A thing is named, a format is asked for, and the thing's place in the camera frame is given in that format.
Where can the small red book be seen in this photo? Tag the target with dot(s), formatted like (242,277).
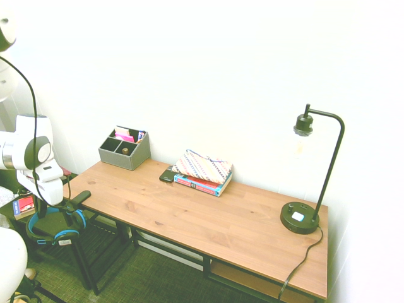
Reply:
(23,205)

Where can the grey desk organizer box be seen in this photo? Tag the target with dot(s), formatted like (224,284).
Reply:
(123,161)

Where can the black desk lamp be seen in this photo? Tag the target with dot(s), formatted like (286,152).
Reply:
(296,221)

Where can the black and blue headphones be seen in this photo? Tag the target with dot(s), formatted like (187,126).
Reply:
(31,234)

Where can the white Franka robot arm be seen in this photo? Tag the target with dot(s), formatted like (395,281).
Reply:
(19,139)

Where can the black phone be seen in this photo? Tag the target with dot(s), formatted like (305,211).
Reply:
(166,176)

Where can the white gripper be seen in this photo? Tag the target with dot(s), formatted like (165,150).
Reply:
(47,186)

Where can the red and blue book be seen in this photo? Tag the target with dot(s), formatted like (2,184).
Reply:
(199,185)

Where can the black side table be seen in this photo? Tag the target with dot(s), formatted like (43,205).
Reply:
(47,225)

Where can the wooden desk with black frame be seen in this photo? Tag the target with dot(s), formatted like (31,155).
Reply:
(189,205)

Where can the black headphone hanger hook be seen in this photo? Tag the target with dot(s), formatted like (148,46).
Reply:
(82,195)

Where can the patterned fabric pouch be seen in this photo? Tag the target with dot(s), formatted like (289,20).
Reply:
(202,165)

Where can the beige note pad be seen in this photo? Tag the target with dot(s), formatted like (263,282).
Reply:
(121,130)

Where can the pink sticky note pad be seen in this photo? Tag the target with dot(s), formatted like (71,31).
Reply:
(124,137)

